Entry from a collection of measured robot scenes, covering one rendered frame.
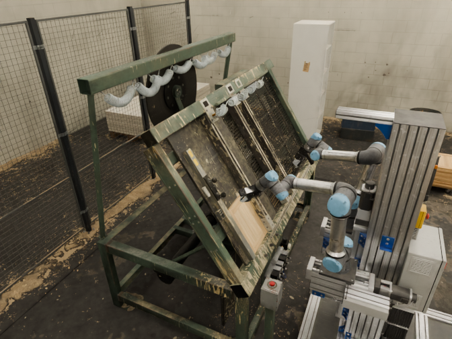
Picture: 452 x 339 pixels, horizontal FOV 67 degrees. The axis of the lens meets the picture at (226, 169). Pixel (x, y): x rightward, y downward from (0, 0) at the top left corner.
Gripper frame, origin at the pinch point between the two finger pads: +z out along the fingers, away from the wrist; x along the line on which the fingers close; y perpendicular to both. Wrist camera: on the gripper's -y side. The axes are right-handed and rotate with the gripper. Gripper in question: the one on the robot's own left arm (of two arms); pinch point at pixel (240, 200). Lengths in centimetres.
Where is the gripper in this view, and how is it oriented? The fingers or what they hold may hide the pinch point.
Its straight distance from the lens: 234.4
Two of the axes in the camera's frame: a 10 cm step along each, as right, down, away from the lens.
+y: 7.9, -0.2, 6.2
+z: -5.2, 5.1, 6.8
